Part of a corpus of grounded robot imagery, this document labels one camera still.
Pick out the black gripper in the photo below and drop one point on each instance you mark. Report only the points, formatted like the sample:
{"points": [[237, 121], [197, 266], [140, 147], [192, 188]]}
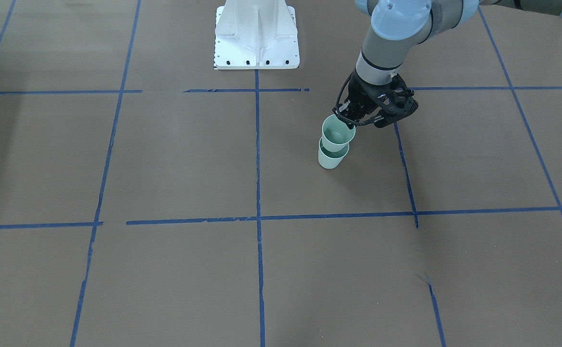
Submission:
{"points": [[359, 95]]}

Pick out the green plastic cup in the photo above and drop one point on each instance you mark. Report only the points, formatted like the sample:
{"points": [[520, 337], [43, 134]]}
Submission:
{"points": [[335, 134], [328, 159]]}

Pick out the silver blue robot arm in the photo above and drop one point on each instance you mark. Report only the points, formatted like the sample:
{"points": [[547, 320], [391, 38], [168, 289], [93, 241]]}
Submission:
{"points": [[396, 26]]}

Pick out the brown paper table mat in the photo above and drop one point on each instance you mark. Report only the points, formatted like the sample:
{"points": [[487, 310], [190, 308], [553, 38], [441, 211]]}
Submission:
{"points": [[149, 200]]}

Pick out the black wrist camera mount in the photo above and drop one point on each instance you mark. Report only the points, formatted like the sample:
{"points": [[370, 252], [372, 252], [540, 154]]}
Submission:
{"points": [[395, 101]]}

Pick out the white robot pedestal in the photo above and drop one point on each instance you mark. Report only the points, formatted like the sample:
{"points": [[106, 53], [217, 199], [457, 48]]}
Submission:
{"points": [[256, 34]]}

